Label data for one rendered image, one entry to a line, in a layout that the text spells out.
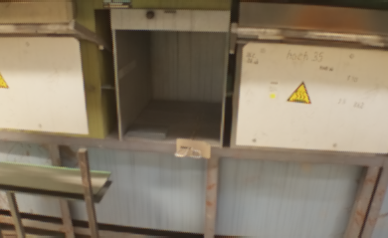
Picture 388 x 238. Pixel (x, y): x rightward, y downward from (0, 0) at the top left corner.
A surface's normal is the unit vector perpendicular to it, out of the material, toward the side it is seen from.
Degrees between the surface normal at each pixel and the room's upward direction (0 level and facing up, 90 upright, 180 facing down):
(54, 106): 90
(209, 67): 90
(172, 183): 90
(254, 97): 90
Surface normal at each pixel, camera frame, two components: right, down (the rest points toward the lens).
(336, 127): -0.11, 0.37
